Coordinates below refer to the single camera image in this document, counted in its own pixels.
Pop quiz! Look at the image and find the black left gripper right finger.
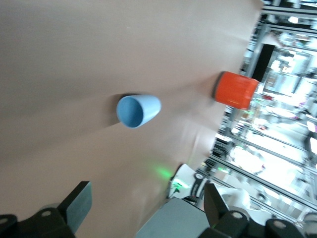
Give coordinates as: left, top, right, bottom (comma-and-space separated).
203, 183, 304, 238

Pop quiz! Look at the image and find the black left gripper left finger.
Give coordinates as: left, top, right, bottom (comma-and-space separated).
0, 181, 93, 238

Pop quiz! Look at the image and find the light blue plastic cup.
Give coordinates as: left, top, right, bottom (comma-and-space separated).
116, 94, 162, 129

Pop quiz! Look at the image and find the orange can with silver lid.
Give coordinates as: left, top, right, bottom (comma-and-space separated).
212, 71, 260, 111

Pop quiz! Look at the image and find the black rectangular panel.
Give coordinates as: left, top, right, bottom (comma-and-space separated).
252, 44, 275, 82

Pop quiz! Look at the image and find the brown table cloth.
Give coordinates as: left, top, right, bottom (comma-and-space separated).
0, 0, 263, 238

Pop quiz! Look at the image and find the aluminium profile frame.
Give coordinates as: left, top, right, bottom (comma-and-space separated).
205, 0, 317, 238

